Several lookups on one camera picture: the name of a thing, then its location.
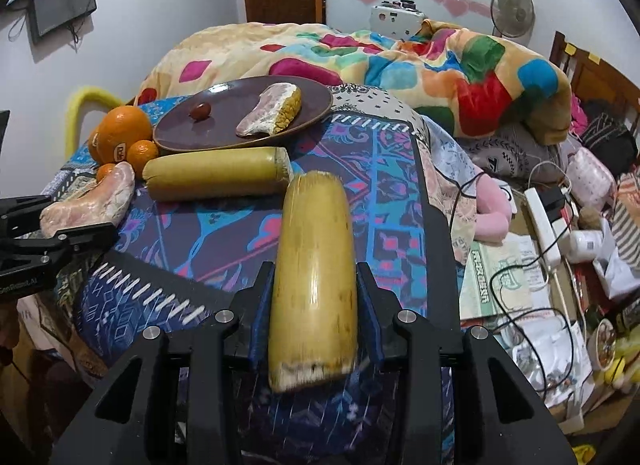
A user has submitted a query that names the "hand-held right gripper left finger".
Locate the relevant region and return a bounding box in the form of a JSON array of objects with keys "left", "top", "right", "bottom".
[{"left": 50, "top": 261, "right": 276, "bottom": 465}]

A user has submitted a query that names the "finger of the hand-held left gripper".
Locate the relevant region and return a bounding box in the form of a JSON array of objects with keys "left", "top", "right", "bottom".
[
  {"left": 0, "top": 222, "right": 120, "bottom": 279},
  {"left": 0, "top": 195, "right": 54, "bottom": 241}
]

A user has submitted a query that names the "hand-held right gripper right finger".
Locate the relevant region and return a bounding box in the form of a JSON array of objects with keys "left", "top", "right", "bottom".
[{"left": 355, "top": 262, "right": 581, "bottom": 465}]

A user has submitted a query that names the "yellow sugarcane piece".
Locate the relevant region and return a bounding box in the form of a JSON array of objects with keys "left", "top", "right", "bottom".
[
  {"left": 268, "top": 171, "right": 359, "bottom": 393},
  {"left": 142, "top": 146, "right": 295, "bottom": 202}
]

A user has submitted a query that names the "dark brown plate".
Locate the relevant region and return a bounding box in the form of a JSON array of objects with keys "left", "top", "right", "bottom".
[{"left": 152, "top": 76, "right": 334, "bottom": 152}]

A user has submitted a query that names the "blue purple patterned cloth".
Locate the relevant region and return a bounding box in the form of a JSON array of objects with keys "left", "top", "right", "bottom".
[{"left": 30, "top": 85, "right": 477, "bottom": 465}]

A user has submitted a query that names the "yellow foam tube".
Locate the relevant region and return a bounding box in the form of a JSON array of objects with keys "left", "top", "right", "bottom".
[{"left": 66, "top": 86, "right": 124, "bottom": 156}]

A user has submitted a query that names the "green printed paper box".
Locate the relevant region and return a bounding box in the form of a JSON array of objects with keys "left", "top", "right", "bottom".
[{"left": 460, "top": 240, "right": 539, "bottom": 319}]

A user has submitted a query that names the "pink plush toy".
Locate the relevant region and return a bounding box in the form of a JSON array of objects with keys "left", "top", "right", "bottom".
[{"left": 472, "top": 175, "right": 514, "bottom": 244}]

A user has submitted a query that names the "white power strip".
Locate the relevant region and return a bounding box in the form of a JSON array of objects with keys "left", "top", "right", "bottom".
[{"left": 522, "top": 188, "right": 564, "bottom": 266}]

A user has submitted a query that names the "small black framed screen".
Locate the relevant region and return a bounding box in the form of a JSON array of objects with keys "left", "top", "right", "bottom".
[{"left": 27, "top": 0, "right": 99, "bottom": 44}]

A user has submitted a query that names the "grey patterned cloth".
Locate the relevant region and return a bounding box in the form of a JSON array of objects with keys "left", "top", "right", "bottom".
[{"left": 450, "top": 122, "right": 567, "bottom": 182}]

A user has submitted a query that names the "small round bowl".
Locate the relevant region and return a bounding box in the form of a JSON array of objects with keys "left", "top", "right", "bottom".
[{"left": 587, "top": 317, "right": 619, "bottom": 371}]

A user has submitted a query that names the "white plastic bottle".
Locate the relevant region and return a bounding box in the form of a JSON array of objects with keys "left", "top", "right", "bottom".
[{"left": 570, "top": 230, "right": 609, "bottom": 264}]

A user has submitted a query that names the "yellow toy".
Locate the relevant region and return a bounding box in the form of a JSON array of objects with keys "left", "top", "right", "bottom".
[{"left": 602, "top": 337, "right": 640, "bottom": 391}]

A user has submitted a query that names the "colourful patchwork blanket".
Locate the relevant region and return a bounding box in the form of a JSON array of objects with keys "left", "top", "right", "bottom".
[{"left": 135, "top": 20, "right": 574, "bottom": 146}]

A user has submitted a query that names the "pale pink pouch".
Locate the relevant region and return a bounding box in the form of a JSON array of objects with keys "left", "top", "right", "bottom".
[{"left": 565, "top": 147, "right": 616, "bottom": 208}]

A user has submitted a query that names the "pink cloth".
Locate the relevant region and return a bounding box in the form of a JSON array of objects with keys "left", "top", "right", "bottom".
[{"left": 570, "top": 95, "right": 592, "bottom": 136}]

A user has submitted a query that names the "black striped bag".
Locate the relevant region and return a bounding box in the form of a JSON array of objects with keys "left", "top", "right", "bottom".
[{"left": 580, "top": 100, "right": 639, "bottom": 176}]

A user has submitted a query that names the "white box appliance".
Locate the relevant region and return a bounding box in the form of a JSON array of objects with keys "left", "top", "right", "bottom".
[{"left": 369, "top": 0, "right": 429, "bottom": 38}]

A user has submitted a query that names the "wooden headboard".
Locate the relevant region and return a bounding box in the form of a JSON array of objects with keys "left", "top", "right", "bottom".
[{"left": 547, "top": 31, "right": 640, "bottom": 122}]

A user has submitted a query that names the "standing fan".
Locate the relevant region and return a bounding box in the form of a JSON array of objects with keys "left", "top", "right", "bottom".
[{"left": 490, "top": 0, "right": 536, "bottom": 40}]

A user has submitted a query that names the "black cable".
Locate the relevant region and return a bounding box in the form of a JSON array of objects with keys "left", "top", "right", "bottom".
[{"left": 447, "top": 170, "right": 577, "bottom": 397}]

